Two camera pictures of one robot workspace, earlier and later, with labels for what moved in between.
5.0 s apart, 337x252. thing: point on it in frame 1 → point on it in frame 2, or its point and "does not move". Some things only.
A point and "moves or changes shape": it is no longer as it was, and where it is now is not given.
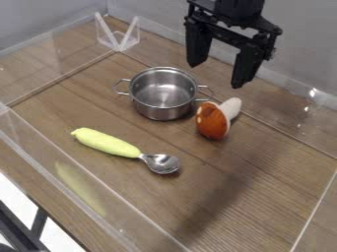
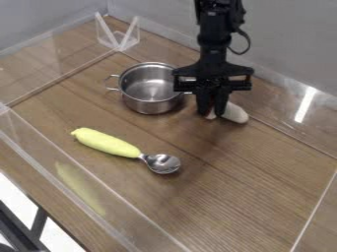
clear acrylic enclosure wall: x=56 y=209 does not move
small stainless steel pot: x=164 y=93 moves or changes shape
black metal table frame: x=24 y=239 does not move
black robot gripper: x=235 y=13 → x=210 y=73
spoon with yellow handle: x=120 y=147 does not move
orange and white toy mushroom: x=212 y=117 moves or changes shape
